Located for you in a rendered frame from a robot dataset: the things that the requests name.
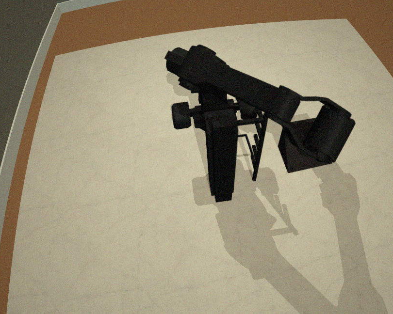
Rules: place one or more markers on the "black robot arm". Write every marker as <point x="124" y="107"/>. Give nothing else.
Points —
<point x="199" y="69"/>

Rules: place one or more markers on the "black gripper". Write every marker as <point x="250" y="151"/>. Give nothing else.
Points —
<point x="181" y="113"/>

